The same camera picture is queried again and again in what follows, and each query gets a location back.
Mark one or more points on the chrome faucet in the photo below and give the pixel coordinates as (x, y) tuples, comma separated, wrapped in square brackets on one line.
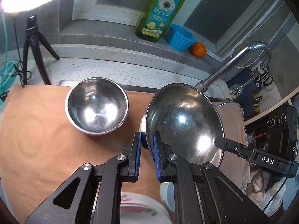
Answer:
[(224, 67)]

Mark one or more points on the orange fruit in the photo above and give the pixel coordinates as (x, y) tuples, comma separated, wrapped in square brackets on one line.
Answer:
[(198, 49)]

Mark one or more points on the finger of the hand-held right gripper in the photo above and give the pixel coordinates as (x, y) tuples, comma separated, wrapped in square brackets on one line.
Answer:
[(233, 148)]

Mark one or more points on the blue fluted cup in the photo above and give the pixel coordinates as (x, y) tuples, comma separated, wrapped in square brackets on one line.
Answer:
[(181, 37)]

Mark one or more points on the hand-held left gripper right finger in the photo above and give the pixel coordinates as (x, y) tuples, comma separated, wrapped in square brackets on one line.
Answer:
[(157, 158)]

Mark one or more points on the dark blue utensil holder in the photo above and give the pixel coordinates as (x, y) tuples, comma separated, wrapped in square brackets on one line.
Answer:
[(247, 102)]

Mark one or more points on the black scissors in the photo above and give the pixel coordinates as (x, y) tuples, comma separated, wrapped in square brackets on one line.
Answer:
[(266, 80)]

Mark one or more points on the white ceramic bowl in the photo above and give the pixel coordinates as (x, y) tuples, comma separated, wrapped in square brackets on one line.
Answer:
[(167, 196)]

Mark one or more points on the large rose floral plate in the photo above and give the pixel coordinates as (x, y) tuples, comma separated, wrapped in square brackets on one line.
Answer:
[(140, 205)]

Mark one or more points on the red steel bowl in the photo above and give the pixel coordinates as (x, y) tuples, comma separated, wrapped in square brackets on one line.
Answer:
[(97, 107)]

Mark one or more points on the large steel bowl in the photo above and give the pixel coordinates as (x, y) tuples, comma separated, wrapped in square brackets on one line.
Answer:
[(186, 121)]

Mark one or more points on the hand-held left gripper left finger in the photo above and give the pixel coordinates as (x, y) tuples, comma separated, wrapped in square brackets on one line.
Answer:
[(137, 154)]

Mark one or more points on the black tripod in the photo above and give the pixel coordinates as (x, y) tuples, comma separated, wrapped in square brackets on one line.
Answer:
[(32, 35)]

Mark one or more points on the round teal power strip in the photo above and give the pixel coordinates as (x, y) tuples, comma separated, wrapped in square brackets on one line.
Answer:
[(8, 71)]

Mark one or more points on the tan cloth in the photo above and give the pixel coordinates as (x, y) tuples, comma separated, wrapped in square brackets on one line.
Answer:
[(46, 144)]

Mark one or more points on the person's right hand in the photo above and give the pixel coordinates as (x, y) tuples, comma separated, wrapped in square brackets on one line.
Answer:
[(257, 184)]

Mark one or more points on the green dish soap bottle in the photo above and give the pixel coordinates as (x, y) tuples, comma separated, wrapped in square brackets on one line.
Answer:
[(161, 14)]

